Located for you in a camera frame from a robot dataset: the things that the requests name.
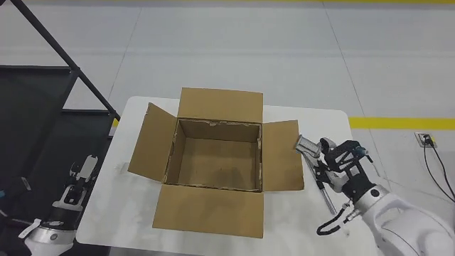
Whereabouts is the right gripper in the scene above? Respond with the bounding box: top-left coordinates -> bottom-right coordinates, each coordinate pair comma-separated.
294,134 -> 391,213

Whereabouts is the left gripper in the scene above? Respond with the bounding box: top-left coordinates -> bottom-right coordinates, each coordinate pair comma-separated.
26,154 -> 100,247

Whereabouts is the thin metal rod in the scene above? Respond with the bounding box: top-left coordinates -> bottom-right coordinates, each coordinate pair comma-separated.
306,156 -> 338,216

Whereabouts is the dark mesh fence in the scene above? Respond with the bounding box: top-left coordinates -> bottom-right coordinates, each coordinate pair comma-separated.
0,0 -> 121,256

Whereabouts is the white power strip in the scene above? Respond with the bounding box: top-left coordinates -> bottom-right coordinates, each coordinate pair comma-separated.
414,132 -> 437,149

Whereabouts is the large brown cardboard carton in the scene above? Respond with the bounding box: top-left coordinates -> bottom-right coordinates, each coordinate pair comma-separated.
127,87 -> 306,240

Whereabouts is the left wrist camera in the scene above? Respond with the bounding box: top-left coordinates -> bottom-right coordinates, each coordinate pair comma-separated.
63,184 -> 82,206

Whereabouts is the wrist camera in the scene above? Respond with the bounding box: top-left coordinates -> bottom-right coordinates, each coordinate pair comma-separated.
323,139 -> 374,183
63,184 -> 82,206

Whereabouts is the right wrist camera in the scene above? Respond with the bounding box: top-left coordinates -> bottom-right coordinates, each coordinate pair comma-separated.
323,139 -> 374,183

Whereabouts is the thin black power cable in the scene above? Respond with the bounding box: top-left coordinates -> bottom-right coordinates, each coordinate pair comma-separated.
422,135 -> 455,204
426,136 -> 455,191

